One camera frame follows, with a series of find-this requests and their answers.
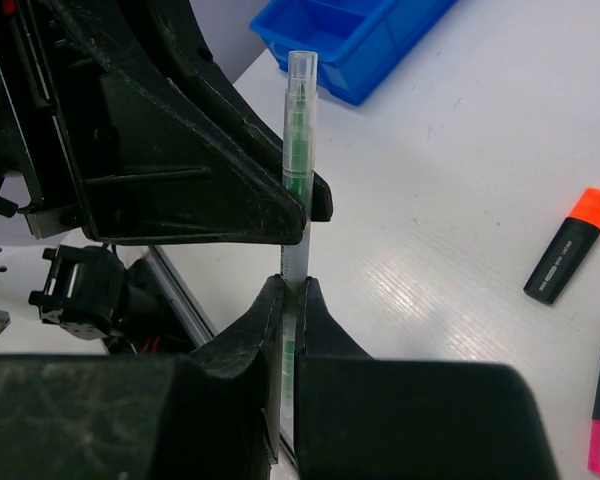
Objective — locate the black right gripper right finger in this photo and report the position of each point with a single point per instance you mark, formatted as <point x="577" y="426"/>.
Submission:
<point x="358" y="417"/>

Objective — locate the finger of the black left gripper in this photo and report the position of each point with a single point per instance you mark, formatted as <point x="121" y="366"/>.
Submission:
<point x="162" y="148"/>
<point x="242" y="157"/>

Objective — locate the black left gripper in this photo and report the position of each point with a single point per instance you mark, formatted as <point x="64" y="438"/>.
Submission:
<point x="50" y="110"/>

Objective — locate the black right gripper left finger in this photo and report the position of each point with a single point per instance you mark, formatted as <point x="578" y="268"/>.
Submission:
<point x="212" y="413"/>

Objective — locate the green gel pen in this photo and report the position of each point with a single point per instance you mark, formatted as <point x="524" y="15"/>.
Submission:
<point x="298" y="179"/>

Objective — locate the blue plastic compartment bin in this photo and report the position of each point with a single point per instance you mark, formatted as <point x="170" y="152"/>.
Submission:
<point x="358" y="42"/>

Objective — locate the orange capped black highlighter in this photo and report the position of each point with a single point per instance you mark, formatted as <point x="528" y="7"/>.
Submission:
<point x="567" y="250"/>

